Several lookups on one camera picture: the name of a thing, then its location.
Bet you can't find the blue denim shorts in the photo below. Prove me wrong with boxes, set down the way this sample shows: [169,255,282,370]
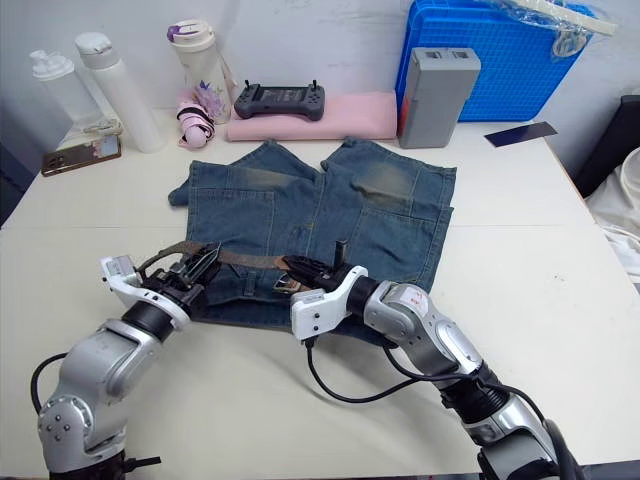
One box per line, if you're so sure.
[167,138,459,347]

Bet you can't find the white cloth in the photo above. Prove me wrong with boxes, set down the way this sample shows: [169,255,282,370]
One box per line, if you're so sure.
[583,158,640,290]

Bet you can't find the white thermos bottle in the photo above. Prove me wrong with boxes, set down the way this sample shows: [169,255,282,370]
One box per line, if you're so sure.
[74,31,167,155]

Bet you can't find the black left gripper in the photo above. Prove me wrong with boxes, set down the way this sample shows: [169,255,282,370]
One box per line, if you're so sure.
[143,242,224,321]

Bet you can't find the floral tumbler with purple lid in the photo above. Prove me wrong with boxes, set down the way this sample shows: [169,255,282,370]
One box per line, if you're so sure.
[166,19,234,126]

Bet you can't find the brown braided belt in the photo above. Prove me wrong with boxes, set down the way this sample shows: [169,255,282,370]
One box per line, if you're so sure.
[135,240,312,295]

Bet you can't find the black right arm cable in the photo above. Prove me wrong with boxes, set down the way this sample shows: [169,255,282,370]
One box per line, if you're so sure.
[301,337,585,480]

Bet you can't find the dark blue flat strip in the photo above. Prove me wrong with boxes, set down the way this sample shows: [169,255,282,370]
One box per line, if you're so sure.
[483,120,559,148]

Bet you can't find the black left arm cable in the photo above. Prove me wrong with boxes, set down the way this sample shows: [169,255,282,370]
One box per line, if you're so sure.
[29,351,70,417]

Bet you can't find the blue plastic crate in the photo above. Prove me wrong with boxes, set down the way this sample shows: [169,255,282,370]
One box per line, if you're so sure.
[394,0,595,124]

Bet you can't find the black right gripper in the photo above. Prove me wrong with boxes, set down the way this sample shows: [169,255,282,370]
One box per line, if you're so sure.
[281,240,357,295]

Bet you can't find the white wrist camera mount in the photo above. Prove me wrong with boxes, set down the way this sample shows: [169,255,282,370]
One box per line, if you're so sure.
[98,254,194,335]
[290,265,370,347]

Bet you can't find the black box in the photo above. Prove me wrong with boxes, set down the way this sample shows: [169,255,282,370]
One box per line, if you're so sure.
[574,93,640,200]

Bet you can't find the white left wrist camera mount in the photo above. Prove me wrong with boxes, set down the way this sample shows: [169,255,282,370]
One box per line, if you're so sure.
[98,254,194,335]

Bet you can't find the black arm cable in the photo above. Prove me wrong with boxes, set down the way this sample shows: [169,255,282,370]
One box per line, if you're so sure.
[29,351,70,417]
[301,337,585,480]

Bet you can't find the smartphone in brown case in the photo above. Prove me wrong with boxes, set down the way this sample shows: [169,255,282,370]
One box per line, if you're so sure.
[40,134,123,178]

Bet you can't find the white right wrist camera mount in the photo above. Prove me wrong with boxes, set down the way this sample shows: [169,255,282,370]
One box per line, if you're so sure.
[290,265,370,347]

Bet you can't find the dark grey handheld controller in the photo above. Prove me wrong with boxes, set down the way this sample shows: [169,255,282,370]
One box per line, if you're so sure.
[233,78,327,122]

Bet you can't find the pink foam pad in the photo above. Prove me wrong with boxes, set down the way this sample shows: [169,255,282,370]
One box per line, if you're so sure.
[225,91,400,143]

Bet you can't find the clear plastic bag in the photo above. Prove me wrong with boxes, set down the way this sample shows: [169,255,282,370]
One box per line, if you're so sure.
[478,0,619,60]

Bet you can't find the clear bottle with white cap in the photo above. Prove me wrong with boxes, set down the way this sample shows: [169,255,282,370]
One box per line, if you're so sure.
[29,49,109,135]

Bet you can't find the grey rectangular battery box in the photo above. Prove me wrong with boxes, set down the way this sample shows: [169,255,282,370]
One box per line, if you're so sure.
[397,46,483,150]

